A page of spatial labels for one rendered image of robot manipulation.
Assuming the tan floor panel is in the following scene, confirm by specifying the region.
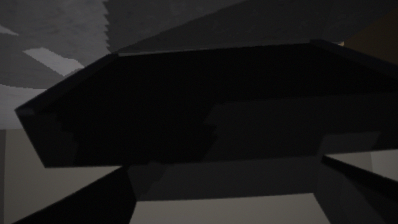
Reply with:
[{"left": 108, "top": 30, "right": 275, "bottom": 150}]
[{"left": 340, "top": 7, "right": 398, "bottom": 65}]

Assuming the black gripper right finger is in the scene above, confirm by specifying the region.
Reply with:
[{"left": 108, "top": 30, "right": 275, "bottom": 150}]
[{"left": 313, "top": 155, "right": 398, "bottom": 224}]

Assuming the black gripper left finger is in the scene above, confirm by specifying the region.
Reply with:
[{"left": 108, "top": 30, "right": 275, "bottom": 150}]
[{"left": 12, "top": 166, "right": 137, "bottom": 224}]

